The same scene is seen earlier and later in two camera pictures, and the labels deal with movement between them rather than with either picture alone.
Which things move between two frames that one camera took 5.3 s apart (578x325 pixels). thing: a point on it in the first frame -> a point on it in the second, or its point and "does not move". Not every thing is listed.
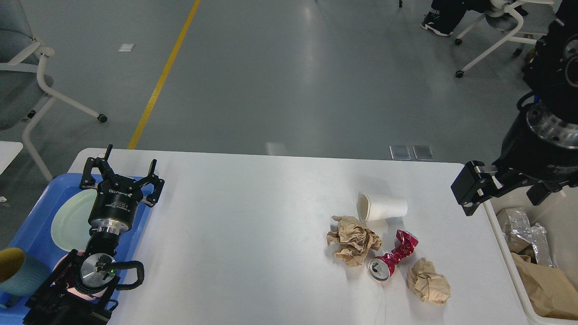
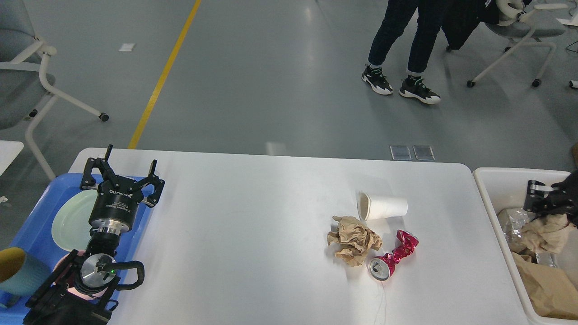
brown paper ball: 352,240 does not move
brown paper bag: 551,293 does not move
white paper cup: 370,207 does not move
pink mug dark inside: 90,295 does not move
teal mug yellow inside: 20,274 does not move
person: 447,14 -> 398,15
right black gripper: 525,153 -> 537,200
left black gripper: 113,206 does not move
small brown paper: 430,286 -> 552,233
